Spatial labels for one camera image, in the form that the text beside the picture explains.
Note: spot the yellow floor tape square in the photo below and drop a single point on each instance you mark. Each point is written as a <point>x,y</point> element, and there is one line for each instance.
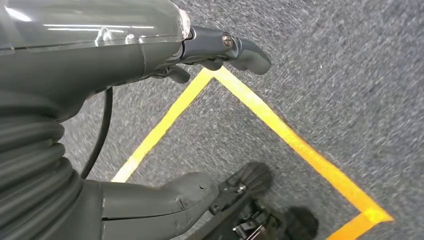
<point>265,113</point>

